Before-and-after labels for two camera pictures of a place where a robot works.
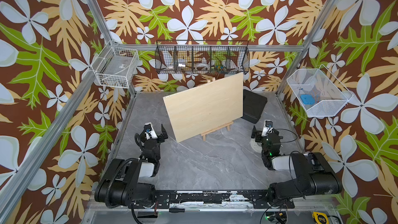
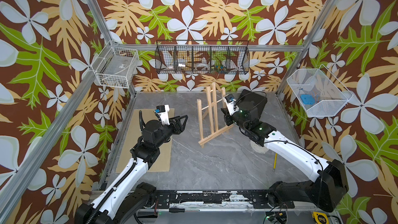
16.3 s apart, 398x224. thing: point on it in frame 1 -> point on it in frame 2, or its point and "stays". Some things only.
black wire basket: (202, 56) stays
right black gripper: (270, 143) -> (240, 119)
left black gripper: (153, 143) -> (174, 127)
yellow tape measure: (321, 218) stays
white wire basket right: (320, 92) stays
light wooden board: (195, 110) -> (129, 129)
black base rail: (173, 197) stays
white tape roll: (256, 146) stays
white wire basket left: (115, 67) stays
